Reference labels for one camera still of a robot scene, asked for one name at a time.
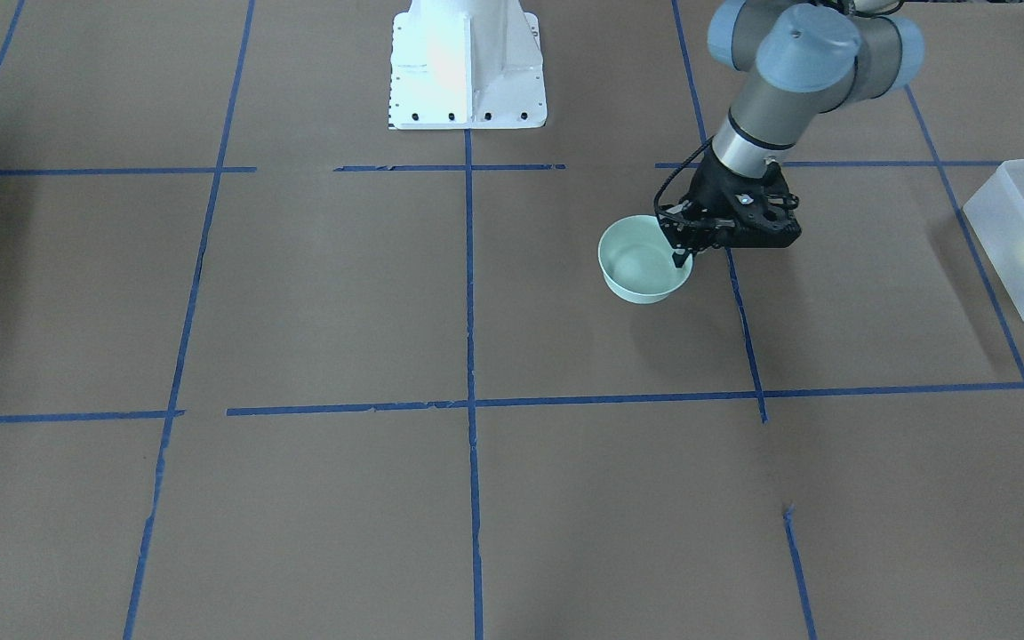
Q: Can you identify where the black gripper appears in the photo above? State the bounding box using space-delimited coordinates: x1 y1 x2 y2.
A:
657 156 802 270

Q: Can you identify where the light green bowl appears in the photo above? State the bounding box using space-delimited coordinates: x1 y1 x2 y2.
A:
596 215 693 305

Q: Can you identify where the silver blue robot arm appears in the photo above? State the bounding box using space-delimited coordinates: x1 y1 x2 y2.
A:
652 1 925 268

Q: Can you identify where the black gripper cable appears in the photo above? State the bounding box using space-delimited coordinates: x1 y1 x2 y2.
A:
652 135 716 214

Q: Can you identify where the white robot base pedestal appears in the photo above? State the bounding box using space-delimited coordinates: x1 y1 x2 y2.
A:
388 1 548 131

